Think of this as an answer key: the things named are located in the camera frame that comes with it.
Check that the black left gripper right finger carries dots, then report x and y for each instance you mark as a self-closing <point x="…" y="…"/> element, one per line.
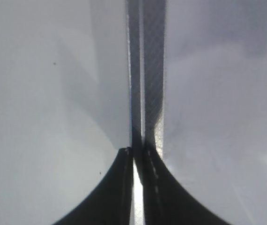
<point x="166" y="202"/>

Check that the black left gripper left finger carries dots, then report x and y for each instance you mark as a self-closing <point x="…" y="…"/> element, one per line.
<point x="110" y="202"/>

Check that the white board with aluminium frame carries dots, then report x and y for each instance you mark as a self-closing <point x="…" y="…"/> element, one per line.
<point x="198" y="82"/>

